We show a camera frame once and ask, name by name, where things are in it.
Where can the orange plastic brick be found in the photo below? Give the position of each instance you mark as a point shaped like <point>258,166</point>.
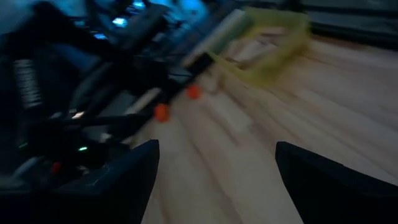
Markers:
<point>162,112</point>
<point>194,92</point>

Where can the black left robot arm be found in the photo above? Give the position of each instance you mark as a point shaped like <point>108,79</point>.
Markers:
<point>46,93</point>

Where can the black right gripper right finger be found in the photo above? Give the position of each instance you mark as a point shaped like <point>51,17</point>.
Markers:
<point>335,196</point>

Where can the yellow translucent plastic bin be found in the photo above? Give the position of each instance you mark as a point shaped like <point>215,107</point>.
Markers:
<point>280,46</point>

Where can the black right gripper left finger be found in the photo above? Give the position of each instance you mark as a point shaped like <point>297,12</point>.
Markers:
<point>124,193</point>

